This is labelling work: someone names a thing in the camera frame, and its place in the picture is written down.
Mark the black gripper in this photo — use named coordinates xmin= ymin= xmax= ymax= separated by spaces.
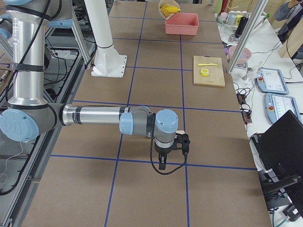
xmin=155 ymin=133 xmax=190 ymax=170

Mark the wooden hand brush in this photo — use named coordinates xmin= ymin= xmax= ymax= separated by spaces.
xmin=176 ymin=130 xmax=185 ymax=134

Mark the beige plastic dustpan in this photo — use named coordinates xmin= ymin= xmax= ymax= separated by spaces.
xmin=158 ymin=0 xmax=181 ymax=19

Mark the pink plastic bin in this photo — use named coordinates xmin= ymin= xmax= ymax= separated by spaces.
xmin=165 ymin=13 xmax=199 ymax=35

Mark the yellow toy lemon half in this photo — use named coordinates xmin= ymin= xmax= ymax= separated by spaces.
xmin=200 ymin=68 xmax=209 ymax=77

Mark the wooden cutting board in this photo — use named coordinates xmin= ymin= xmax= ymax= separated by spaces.
xmin=193 ymin=56 xmax=225 ymax=87

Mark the yellow plastic toy knife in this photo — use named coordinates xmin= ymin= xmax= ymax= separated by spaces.
xmin=197 ymin=63 xmax=219 ymax=66

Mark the black monitor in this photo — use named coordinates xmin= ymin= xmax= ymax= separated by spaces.
xmin=251 ymin=110 xmax=303 ymax=176

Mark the blue teach pendant lower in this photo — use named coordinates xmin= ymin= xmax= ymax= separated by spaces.
xmin=265 ymin=93 xmax=302 ymax=123

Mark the blue teach pendant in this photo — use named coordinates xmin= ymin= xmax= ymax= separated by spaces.
xmin=256 ymin=67 xmax=289 ymax=95
xmin=265 ymin=93 xmax=302 ymax=123

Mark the blue teach pendant upper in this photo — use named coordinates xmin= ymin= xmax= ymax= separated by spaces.
xmin=256 ymin=67 xmax=289 ymax=95

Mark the pink bowl with ice cubes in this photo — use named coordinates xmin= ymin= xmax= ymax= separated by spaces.
xmin=228 ymin=45 xmax=252 ymax=65

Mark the metal measuring cup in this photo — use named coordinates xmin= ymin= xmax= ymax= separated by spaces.
xmin=228 ymin=34 xmax=241 ymax=43

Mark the yellow toy corn cob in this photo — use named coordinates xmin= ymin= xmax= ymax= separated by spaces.
xmin=160 ymin=7 xmax=180 ymax=14

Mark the orange toy fried piece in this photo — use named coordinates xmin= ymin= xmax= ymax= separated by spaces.
xmin=160 ymin=3 xmax=173 ymax=9

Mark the black bottle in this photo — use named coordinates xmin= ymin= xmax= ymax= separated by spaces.
xmin=235 ymin=17 xmax=248 ymax=38

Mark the person in dark clothes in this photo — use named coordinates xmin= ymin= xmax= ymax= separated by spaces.
xmin=274 ymin=0 xmax=303 ymax=43

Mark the aluminium frame post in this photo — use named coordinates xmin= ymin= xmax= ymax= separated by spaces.
xmin=226 ymin=0 xmax=268 ymax=74

